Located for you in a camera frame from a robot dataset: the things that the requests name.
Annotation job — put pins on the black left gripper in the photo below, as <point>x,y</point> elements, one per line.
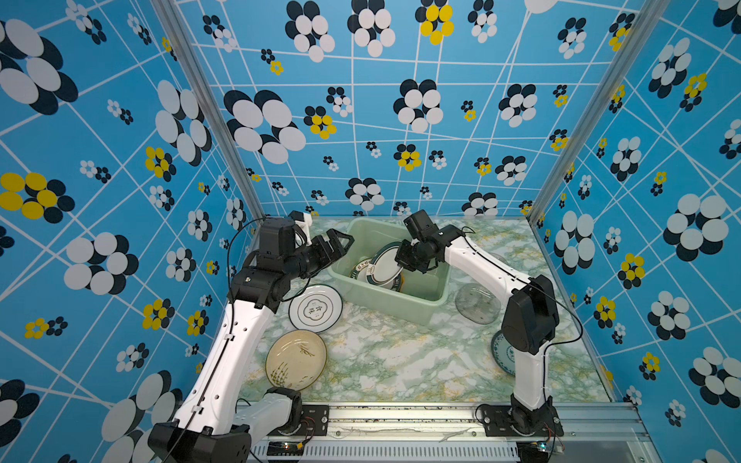
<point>325,254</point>

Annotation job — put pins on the beige bamboo print plate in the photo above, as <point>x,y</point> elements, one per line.
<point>296,360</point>

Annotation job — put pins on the large white green-rimmed plate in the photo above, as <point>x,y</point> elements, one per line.
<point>383,267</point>

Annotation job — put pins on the aluminium corner post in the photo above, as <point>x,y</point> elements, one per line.
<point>174,27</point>
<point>646,22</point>

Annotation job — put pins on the mint green plastic bin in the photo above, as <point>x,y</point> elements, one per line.
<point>418,297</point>

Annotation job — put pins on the grey clear glass plate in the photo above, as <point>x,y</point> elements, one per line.
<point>477,304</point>

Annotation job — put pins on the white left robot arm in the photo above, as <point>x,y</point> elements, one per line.
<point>231,359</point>

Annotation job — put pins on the blue patterned plate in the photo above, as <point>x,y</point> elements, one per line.
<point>503,353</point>

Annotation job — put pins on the white black-rimmed flower plate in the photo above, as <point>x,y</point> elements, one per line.
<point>317,309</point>

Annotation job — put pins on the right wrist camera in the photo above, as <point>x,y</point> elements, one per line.
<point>420,226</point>

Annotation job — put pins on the aluminium corner post right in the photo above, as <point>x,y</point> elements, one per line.
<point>646,22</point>

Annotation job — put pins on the aluminium corner post left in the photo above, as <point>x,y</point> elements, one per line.
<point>174,27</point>

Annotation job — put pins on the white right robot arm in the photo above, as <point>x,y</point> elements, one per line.
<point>529,324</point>

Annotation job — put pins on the small white green-rimmed plate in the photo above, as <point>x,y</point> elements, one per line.
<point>360,272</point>

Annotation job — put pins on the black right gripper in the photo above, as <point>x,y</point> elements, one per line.
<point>402,260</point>

